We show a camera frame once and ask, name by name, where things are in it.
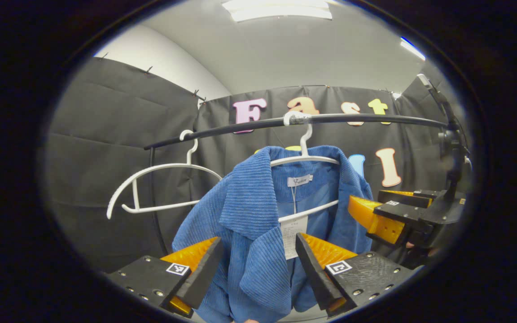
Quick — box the small ceiling light panel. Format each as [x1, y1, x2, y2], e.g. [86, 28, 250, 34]
[400, 37, 426, 61]

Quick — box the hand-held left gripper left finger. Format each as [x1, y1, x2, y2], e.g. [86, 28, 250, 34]
[106, 236, 224, 318]

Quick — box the large ceiling light panel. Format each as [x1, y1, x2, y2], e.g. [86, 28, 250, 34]
[222, 0, 333, 23]

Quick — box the black metal clothes rack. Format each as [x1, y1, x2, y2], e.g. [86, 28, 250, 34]
[144, 113, 448, 258]

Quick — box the blue corduroy jacket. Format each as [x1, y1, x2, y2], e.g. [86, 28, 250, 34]
[172, 145, 374, 323]

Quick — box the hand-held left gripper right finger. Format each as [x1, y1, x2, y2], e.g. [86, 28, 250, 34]
[295, 232, 414, 318]

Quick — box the white plastic clothes hanger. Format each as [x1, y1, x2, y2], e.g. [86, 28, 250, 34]
[107, 130, 223, 220]
[270, 111, 341, 223]

